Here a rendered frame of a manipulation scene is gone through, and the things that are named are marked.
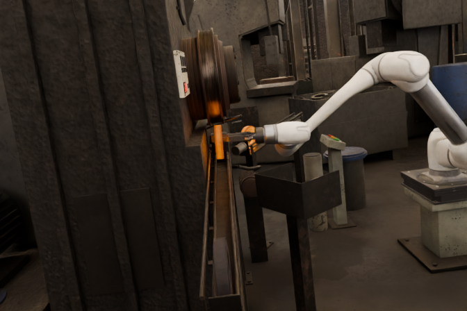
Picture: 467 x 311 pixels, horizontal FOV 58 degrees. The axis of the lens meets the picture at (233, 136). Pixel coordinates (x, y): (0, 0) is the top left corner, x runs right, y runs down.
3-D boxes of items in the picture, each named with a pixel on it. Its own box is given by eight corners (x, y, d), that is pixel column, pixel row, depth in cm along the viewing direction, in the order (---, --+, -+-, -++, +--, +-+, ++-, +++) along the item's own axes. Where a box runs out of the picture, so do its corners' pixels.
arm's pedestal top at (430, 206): (457, 186, 246) (457, 180, 245) (493, 203, 214) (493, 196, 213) (404, 194, 245) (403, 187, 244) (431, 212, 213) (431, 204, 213)
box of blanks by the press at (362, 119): (322, 175, 414) (315, 97, 402) (288, 160, 493) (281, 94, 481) (410, 157, 441) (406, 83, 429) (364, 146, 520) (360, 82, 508)
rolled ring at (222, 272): (224, 223, 114) (212, 225, 114) (226, 262, 96) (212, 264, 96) (233, 282, 119) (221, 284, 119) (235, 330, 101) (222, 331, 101)
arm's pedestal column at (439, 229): (462, 232, 255) (460, 183, 250) (508, 263, 215) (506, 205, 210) (397, 241, 254) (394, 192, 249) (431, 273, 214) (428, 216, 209)
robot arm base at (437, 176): (449, 169, 240) (449, 160, 239) (471, 180, 218) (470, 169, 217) (418, 173, 241) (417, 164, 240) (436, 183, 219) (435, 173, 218)
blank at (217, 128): (213, 129, 182) (221, 128, 182) (213, 122, 197) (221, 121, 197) (216, 163, 186) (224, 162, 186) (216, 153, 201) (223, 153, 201)
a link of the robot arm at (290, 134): (279, 141, 185) (276, 150, 197) (313, 139, 185) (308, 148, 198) (276, 119, 189) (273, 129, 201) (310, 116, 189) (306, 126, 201)
